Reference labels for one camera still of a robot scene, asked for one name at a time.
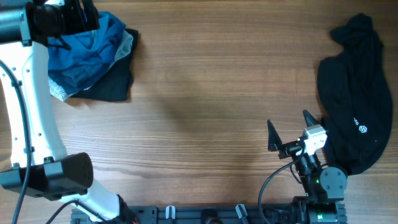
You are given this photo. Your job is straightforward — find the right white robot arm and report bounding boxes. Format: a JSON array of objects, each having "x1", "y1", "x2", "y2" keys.
[{"x1": 257, "y1": 110, "x2": 348, "y2": 223}]

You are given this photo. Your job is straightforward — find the black garment with white logo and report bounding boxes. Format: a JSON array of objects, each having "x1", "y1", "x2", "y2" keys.
[{"x1": 317, "y1": 14, "x2": 393, "y2": 175}]

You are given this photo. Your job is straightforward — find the folded black garment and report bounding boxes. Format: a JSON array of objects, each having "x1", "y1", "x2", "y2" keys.
[{"x1": 72, "y1": 29, "x2": 139, "y2": 102}]

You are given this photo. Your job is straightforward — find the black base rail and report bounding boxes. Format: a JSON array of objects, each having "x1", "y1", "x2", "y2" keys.
[{"x1": 70, "y1": 203, "x2": 348, "y2": 224}]

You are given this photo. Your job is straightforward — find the folded light grey garment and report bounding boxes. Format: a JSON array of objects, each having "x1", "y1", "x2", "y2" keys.
[{"x1": 49, "y1": 31, "x2": 132, "y2": 101}]

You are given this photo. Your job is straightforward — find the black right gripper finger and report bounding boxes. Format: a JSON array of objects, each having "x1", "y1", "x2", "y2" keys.
[
  {"x1": 267, "y1": 119, "x2": 282, "y2": 152},
  {"x1": 303, "y1": 110, "x2": 320, "y2": 127}
]

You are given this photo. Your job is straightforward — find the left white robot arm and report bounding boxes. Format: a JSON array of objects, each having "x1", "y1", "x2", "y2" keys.
[{"x1": 1, "y1": 1, "x2": 130, "y2": 223}]

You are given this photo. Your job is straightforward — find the blue polo shirt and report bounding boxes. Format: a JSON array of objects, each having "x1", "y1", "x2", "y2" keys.
[{"x1": 48, "y1": 12, "x2": 126, "y2": 98}]

